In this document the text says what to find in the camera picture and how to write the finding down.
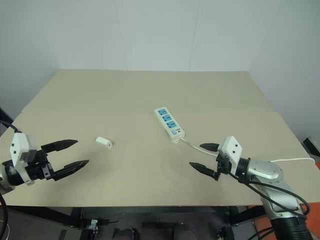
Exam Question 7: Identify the dark panel beside table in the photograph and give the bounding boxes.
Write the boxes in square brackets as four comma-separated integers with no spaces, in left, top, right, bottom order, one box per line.
[0,106,13,138]

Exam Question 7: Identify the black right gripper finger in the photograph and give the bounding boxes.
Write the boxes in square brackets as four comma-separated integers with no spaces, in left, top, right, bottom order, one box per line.
[199,142,221,153]
[188,161,221,182]

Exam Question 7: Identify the white plug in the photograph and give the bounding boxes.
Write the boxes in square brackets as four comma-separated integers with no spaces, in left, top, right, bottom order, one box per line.
[95,136,114,151]

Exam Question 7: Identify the black grey floor stand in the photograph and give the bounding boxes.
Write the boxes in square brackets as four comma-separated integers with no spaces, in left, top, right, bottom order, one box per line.
[302,136,320,158]

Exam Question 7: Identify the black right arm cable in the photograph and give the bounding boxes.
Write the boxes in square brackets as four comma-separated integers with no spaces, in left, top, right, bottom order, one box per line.
[229,171,311,240]

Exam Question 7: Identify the black table frame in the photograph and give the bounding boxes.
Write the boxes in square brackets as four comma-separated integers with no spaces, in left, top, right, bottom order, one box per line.
[0,198,267,230]

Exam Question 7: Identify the white power strip blue sockets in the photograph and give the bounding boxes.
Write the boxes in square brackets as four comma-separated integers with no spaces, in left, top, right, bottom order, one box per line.
[153,106,187,144]

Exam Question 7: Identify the black bracket with metal clip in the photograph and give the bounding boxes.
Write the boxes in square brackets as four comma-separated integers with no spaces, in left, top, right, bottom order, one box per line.
[81,218,110,240]

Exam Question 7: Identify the black block under table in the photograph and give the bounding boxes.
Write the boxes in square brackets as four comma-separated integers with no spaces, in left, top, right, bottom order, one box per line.
[218,219,236,240]

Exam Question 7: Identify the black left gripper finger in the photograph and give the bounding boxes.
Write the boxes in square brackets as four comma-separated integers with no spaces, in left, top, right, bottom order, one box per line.
[53,159,90,182]
[40,138,79,154]

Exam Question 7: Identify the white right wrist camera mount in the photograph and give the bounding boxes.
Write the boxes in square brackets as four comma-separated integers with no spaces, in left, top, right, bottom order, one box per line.
[217,135,244,175]

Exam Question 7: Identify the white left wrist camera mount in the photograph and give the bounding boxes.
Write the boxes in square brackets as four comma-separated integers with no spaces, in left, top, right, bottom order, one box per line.
[9,132,38,186]

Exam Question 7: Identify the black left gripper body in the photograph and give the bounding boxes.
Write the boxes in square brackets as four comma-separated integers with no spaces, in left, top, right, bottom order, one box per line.
[24,149,57,182]

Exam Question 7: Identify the white power strip cord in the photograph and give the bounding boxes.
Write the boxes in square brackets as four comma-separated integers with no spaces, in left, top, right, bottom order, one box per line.
[179,136,316,165]

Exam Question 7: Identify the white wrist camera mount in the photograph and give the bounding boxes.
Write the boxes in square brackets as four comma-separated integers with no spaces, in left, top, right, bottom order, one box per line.
[9,132,38,186]
[217,135,244,175]

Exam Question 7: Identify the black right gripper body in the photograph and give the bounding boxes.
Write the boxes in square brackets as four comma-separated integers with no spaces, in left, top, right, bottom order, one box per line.
[215,153,233,175]

